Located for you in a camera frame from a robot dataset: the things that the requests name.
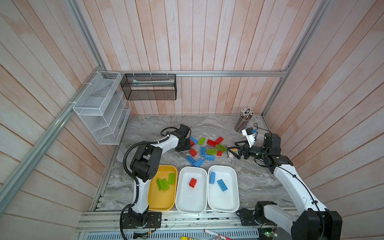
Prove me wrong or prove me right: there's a red marker pen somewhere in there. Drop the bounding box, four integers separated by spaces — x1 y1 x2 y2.
204 229 233 240

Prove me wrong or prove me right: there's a blue lego brick side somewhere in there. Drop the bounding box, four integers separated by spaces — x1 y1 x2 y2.
205 155 215 161

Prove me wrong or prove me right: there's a green lego brick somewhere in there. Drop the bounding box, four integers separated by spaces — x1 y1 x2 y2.
156 178 163 191
216 144 227 153
198 137 206 146
161 179 170 191
207 149 217 156
168 173 176 185

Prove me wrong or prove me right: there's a blue lego brick bottom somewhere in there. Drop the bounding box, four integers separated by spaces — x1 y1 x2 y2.
217 180 228 192

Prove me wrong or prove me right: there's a middle white plastic bin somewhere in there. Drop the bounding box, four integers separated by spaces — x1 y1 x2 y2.
175 167 208 215

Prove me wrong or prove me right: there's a white wire mesh shelf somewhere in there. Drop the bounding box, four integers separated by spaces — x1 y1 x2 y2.
73 72 132 145

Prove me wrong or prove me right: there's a right white plastic bin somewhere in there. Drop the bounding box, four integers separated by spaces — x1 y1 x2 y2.
208 165 240 213

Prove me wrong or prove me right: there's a red long lego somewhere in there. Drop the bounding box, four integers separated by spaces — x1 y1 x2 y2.
215 137 224 145
207 140 217 148

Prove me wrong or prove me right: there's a red long lego left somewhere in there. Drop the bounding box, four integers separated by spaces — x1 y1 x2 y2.
207 140 217 148

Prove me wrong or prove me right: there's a colored marker pack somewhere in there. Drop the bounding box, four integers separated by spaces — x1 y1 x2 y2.
227 146 241 159

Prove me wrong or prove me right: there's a red long lego right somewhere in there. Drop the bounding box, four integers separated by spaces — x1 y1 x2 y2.
215 137 224 145

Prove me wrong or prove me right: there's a yellow plastic bin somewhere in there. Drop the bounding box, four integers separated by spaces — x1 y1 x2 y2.
148 165 178 212

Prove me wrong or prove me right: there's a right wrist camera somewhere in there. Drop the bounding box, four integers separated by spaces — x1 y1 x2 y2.
242 128 258 147

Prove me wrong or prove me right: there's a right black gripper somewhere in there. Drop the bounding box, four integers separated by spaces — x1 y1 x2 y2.
227 139 267 160

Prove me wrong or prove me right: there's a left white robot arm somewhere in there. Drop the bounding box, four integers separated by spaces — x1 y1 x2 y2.
120 124 192 228

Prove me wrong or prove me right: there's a blue lego brick upright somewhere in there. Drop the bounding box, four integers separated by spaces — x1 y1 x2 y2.
200 147 206 158

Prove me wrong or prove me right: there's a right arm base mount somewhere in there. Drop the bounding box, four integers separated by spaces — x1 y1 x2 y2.
236 208 276 227

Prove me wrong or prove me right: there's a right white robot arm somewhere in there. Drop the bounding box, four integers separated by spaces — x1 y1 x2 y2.
227 128 343 240

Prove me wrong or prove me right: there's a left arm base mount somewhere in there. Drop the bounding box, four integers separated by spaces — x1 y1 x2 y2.
120 212 162 229

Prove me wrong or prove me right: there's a white plastic bin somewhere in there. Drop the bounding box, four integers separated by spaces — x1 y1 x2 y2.
175 167 208 215
208 165 240 213

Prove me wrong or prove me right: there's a black mesh wall basket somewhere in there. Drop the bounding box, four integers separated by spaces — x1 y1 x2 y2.
121 74 177 101

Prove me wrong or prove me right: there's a metal pencil cup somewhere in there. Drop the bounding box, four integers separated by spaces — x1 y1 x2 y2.
234 108 254 133

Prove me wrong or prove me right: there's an aluminium frame rail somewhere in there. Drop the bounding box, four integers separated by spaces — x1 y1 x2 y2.
75 206 325 233

